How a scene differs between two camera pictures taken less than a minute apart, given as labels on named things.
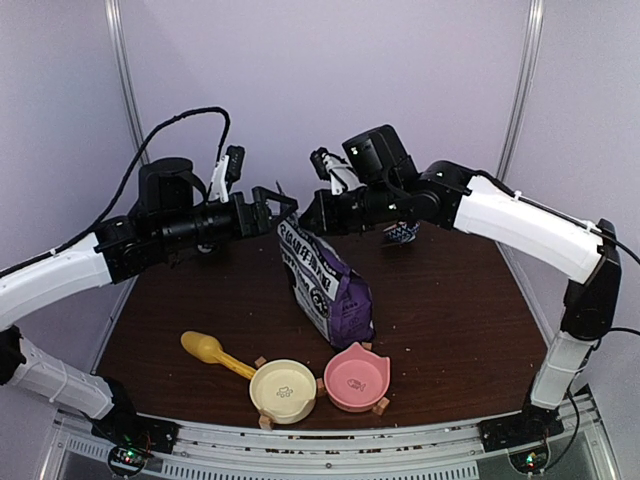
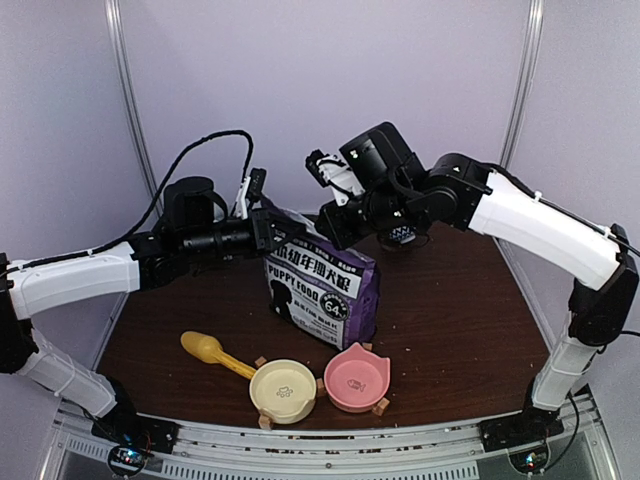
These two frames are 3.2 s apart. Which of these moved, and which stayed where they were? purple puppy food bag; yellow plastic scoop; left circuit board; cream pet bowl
Moved: purple puppy food bag
Stayed: cream pet bowl; left circuit board; yellow plastic scoop
